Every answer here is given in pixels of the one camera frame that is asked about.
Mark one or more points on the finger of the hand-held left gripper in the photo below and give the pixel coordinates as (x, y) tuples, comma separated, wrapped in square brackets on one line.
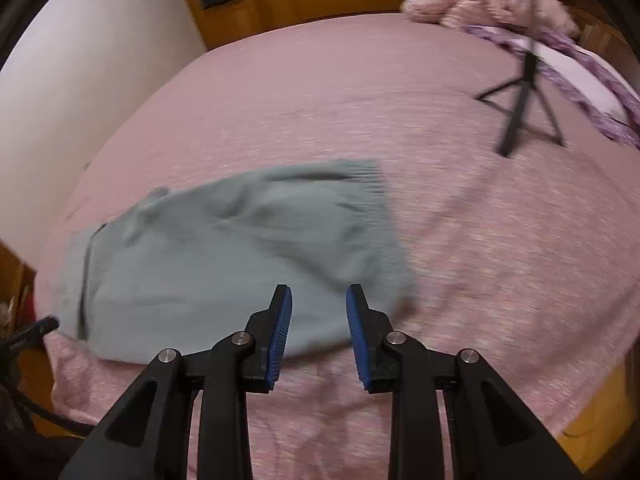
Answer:
[(37, 329)]

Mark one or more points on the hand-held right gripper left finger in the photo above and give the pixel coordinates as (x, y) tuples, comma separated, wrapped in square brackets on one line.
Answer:
[(280, 330)]

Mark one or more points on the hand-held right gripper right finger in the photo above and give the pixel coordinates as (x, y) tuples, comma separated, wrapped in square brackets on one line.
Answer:
[(357, 330)]

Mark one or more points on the grey-green pants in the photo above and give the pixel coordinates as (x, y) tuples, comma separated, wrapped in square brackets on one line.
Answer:
[(225, 270)]

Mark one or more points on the wooden nightstand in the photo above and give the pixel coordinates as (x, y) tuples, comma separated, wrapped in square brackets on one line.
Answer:
[(15, 270)]

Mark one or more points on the pink floral bed sheet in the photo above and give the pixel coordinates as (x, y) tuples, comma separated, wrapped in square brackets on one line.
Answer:
[(350, 110)]

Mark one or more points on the black tripod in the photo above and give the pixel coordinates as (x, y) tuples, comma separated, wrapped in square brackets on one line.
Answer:
[(520, 105)]

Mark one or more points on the purple patterned pillow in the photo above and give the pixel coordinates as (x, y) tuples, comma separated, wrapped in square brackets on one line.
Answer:
[(595, 75)]

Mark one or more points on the wooden headboard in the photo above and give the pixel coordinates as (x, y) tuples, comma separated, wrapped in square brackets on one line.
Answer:
[(600, 30)]

